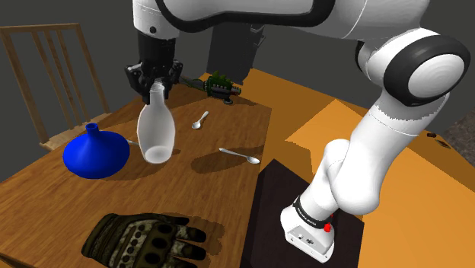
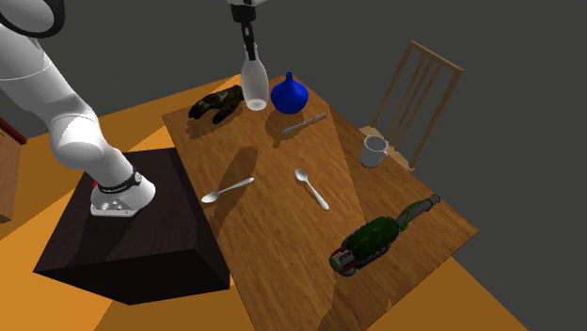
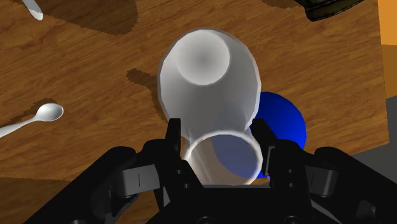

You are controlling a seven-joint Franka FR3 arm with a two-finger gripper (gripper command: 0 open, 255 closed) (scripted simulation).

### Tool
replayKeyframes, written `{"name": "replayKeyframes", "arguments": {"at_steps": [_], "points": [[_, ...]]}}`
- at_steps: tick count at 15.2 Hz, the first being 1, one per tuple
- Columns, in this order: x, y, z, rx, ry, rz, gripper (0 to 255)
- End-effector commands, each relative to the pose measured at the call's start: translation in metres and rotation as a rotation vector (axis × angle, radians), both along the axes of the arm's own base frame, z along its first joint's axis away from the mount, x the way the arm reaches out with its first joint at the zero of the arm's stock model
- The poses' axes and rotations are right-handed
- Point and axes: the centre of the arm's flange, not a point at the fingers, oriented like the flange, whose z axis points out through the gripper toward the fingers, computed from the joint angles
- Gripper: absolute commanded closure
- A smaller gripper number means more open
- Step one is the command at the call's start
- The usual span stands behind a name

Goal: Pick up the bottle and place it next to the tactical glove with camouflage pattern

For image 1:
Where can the wooden chair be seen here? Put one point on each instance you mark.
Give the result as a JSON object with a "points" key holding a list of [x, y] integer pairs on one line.
{"points": [[22, 89]]}

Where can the small silver spoon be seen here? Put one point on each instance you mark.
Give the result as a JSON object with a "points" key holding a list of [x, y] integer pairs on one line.
{"points": [[196, 124]]}

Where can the white translucent bottle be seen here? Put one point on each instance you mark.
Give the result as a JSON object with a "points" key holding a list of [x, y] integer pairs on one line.
{"points": [[156, 130]]}

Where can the camouflage tactical glove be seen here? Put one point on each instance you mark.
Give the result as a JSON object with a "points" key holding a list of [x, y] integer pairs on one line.
{"points": [[141, 241]]}

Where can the dark robot stand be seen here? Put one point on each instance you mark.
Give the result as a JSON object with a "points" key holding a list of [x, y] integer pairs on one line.
{"points": [[271, 208]]}

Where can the long silver spoon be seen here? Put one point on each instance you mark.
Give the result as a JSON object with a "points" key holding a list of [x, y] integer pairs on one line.
{"points": [[237, 154]]}

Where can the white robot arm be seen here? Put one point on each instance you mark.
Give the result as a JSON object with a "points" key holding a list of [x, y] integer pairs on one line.
{"points": [[386, 122]]}

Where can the blue round vase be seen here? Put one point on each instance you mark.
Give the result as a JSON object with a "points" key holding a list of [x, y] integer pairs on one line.
{"points": [[97, 154]]}

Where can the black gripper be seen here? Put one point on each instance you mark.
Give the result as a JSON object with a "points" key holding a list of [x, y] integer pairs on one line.
{"points": [[156, 53]]}

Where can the green toy dinosaur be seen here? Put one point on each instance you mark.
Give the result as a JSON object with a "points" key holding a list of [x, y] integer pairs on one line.
{"points": [[217, 87]]}

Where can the wooden table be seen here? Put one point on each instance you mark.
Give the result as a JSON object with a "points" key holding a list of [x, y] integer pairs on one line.
{"points": [[55, 208]]}

